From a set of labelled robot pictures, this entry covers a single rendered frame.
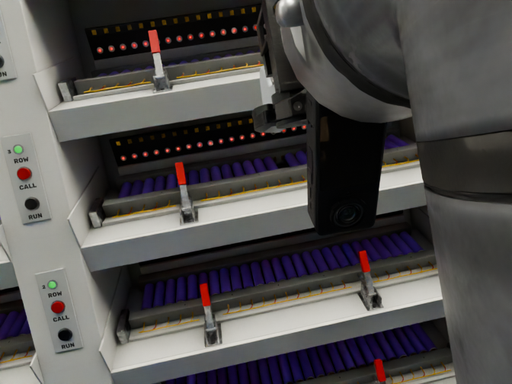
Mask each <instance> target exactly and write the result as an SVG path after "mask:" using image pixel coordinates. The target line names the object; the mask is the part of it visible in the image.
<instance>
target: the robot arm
mask: <svg viewBox="0 0 512 384"><path fill-rule="evenodd" d="M275 5H276V8H275V14H274V11H273V8H274V6H275ZM263 22H264V23H265V28H266V33H267V36H266V38H265V39H264V32H263V27H262V25H263ZM256 29H257V34H258V42H259V47H260V51H261V56H262V57H263V62H264V65H263V66H262V67H261V69H260V83H261V95H262V101H263V105H261V106H259V107H256V108H255V109H254V110H253V111H252V118H253V122H254V130H255V131H257V132H259V133H262V132H264V133H280V132H282V130H286V128H291V127H296V126H305V125H306V144H307V200H308V213H309V216H310V218H311V220H312V223H313V225H314V227H315V230H316V232H317V233H318V234H319V235H331V234H336V233H341V232H349V231H354V230H360V229H368V228H370V227H372V226H373V225H374V223H375V221H376V210H377V203H378V196H379V185H380V178H381V172H382V160H383V154H384V147H385V140H386V129H387V123H388V122H391V121H395V120H403V119H405V118H409V117H412V119H413V124H414V133H415V138H416V144H417V149H418V158H419V162H420V167H421V176H422V180H423V183H424V192H425V197H426V201H427V210H428V215H429V220H430V228H431V233H432V238H433V243H434V251H435V256H436V261H437V269H438V274H439V279H440V288H441V293H442V298H443V307H444V312H445V316H446V325H447V330H448V335H449V340H450V348H451V353H452V358H453V366H454V371H455V376H456V384H512V0H263V1H262V5H261V10H260V14H259V17H258V22H257V26H256ZM270 77H273V78H272V79H270Z"/></svg>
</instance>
